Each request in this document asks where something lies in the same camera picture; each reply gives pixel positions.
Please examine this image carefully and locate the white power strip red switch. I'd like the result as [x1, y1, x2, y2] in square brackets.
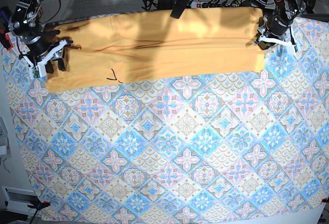
[189, 1, 229, 11]

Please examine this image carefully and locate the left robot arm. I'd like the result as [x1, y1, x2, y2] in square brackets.
[246, 0, 306, 57]

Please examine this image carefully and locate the patterned blue pink tablecloth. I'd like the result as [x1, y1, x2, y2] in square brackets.
[1, 18, 328, 223]

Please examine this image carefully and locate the blue handled tool left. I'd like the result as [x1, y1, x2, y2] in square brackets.
[1, 6, 15, 31]

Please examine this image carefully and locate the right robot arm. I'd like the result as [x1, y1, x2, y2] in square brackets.
[8, 0, 73, 79]

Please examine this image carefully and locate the white aluminium rail bottom left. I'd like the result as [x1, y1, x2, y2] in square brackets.
[1, 186, 39, 216]

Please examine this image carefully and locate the black clamp on table edge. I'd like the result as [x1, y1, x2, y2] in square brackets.
[170, 0, 190, 19]

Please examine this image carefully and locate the orange black clamp bottom left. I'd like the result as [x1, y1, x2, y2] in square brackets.
[27, 201, 50, 211]

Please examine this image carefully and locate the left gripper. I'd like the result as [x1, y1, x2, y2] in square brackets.
[253, 15, 298, 56]

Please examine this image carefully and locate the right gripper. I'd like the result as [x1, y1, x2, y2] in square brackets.
[17, 35, 73, 79]

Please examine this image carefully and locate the red black clamp left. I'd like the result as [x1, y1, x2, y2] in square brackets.
[0, 28, 13, 50]

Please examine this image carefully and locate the yellow T-shirt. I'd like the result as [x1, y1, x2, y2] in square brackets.
[45, 7, 265, 92]

